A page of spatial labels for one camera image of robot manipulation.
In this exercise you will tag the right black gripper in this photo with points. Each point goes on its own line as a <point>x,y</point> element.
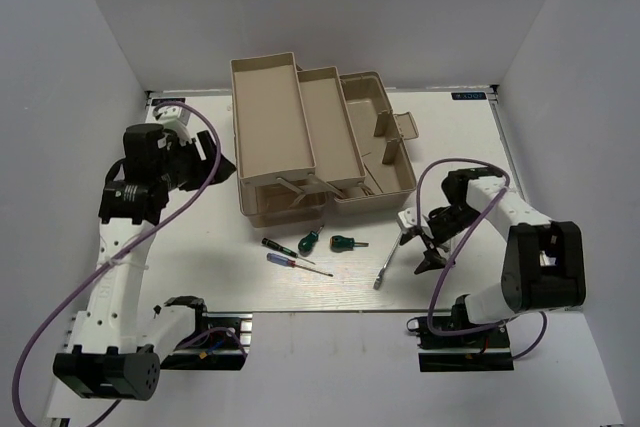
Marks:
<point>432,260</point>

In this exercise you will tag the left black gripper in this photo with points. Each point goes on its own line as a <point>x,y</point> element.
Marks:
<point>205,168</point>

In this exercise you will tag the long silver wrench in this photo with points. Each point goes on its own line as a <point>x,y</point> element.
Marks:
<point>381,273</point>

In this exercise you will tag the beige plastic toolbox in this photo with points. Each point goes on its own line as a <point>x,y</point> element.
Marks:
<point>306,138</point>

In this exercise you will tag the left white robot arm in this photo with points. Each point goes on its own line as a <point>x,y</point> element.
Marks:
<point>110,356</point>

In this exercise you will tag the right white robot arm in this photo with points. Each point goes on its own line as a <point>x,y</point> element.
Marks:
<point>543,266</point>

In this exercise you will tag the black precision screwdriver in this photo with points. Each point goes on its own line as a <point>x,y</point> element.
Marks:
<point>277,248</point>

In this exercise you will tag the green orange stubby screwdriver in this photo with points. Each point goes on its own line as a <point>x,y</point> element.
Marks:
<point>340,243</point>

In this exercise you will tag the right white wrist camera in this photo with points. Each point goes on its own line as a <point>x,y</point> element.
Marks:
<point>408,221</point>

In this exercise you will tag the blue handled screwdriver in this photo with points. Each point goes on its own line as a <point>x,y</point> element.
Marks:
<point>287,262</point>

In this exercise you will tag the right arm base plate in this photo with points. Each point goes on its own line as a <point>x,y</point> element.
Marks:
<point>487,351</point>

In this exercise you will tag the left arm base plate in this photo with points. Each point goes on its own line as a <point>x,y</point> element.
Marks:
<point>222,343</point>

